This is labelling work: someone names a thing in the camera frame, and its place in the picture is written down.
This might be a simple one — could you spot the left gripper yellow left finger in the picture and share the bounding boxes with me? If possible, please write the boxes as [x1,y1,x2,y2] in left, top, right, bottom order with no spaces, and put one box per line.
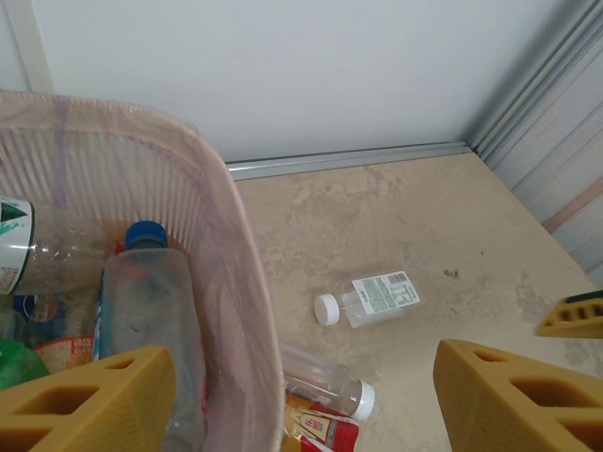
[0,344,177,452]

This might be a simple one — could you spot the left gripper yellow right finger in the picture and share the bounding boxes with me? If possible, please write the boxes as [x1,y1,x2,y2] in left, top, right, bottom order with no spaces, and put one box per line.
[432,338,603,452]

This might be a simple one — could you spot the orange label bottle orange cap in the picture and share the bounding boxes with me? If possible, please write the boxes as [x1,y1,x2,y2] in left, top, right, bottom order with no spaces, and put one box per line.
[31,332,100,373]

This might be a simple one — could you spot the green plastic bottle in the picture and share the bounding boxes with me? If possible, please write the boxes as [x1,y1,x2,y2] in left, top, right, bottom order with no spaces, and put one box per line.
[0,336,52,392]

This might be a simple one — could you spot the red blue label bottle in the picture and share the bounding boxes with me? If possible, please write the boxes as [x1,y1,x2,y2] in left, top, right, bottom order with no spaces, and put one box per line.
[11,290,103,338]

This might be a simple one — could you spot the clear square bottle blue cap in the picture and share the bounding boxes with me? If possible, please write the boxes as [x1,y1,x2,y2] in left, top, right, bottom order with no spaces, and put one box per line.
[96,219,208,452]

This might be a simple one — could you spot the red label bottle red cap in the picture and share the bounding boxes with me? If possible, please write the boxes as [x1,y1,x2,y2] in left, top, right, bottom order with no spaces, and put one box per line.
[0,196,122,298]

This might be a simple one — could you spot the small square green-white label bottle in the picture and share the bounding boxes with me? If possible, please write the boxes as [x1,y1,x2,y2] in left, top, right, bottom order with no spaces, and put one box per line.
[314,270,424,330]

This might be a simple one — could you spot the clear bottle white cap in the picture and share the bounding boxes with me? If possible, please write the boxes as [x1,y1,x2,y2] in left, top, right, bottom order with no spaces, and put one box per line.
[281,342,377,422]

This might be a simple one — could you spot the orange red label bottle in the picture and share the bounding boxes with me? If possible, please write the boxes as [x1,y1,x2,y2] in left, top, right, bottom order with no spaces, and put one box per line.
[281,393,362,452]

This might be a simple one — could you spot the beige slatted waste bin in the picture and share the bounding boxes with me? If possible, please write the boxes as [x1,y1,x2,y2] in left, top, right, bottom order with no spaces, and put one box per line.
[0,89,286,452]

